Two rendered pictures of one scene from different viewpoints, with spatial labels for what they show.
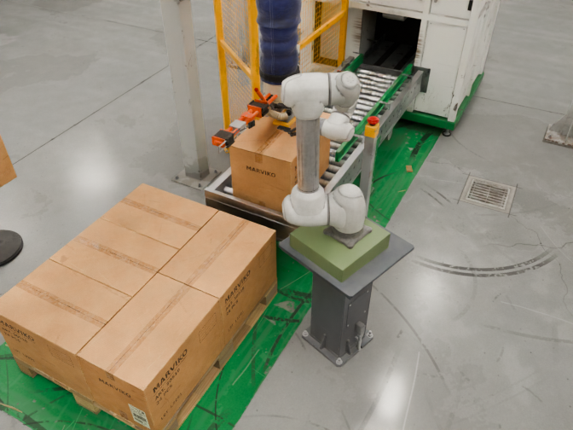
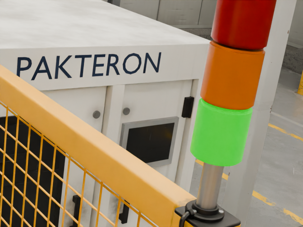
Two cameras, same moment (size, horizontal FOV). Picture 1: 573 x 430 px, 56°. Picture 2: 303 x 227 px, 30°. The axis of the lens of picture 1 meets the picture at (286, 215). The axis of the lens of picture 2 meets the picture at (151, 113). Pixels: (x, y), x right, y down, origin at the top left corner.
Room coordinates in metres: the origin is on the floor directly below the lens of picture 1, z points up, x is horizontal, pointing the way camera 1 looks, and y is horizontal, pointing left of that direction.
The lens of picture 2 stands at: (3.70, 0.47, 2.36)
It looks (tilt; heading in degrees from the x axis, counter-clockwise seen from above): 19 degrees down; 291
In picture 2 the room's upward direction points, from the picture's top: 9 degrees clockwise
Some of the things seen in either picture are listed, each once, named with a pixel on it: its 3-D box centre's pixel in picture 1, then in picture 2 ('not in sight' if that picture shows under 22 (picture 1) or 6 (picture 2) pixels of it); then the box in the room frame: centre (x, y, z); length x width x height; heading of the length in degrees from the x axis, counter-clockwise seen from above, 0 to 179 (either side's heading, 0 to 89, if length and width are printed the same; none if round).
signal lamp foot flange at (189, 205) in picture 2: not in sight; (205, 208); (3.82, -0.02, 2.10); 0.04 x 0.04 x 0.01
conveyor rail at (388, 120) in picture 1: (372, 142); not in sight; (3.39, -0.64, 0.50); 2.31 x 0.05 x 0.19; 152
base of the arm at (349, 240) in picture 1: (350, 225); not in sight; (2.02, -0.32, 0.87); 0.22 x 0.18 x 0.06; 137
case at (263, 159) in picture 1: (282, 156); not in sight; (2.82, 0.02, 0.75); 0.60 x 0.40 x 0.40; 154
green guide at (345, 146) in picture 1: (383, 107); not in sight; (3.73, -0.75, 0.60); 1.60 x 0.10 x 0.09; 152
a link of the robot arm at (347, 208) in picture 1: (347, 206); not in sight; (2.00, -0.29, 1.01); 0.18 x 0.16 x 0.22; 92
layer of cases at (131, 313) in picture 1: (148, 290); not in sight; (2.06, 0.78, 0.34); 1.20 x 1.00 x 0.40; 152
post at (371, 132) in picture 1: (364, 191); not in sight; (2.79, -0.51, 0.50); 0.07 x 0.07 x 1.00; 62
